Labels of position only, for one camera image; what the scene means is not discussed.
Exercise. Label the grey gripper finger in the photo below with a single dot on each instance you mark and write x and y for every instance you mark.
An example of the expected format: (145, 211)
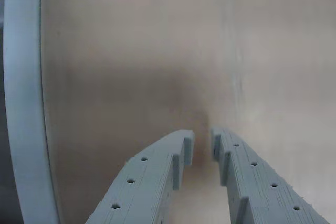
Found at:
(262, 195)
(147, 182)

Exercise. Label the white table edge frame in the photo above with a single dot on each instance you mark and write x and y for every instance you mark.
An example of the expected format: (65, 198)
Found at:
(23, 103)

